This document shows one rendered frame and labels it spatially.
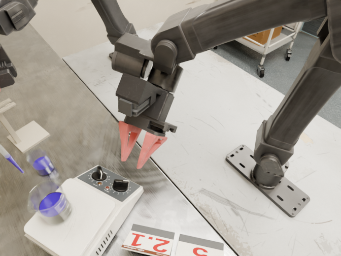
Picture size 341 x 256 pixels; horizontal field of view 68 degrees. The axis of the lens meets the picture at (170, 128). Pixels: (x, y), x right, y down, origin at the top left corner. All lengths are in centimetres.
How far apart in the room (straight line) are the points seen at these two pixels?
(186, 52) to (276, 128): 21
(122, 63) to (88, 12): 151
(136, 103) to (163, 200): 28
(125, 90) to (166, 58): 8
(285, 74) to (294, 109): 220
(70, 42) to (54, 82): 106
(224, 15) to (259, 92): 52
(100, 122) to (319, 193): 59
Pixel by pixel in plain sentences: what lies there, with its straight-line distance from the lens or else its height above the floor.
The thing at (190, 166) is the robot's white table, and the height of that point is 90.
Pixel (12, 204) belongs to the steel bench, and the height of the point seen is 90.
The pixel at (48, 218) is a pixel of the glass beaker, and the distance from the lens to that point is 48.
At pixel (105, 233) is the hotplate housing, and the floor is 96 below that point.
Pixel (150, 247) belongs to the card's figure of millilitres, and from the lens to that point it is 52.
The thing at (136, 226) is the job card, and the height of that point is 90.
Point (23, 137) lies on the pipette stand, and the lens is 78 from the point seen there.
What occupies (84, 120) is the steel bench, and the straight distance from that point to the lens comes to 77.
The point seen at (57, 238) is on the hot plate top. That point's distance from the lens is 50.
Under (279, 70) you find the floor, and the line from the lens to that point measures 270.
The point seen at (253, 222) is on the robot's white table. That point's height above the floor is 90.
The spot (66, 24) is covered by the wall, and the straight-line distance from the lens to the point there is 194.
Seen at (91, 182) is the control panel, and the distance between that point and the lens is 57.
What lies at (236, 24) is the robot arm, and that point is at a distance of 38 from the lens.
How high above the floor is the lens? 143
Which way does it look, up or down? 48 degrees down
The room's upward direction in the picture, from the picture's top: straight up
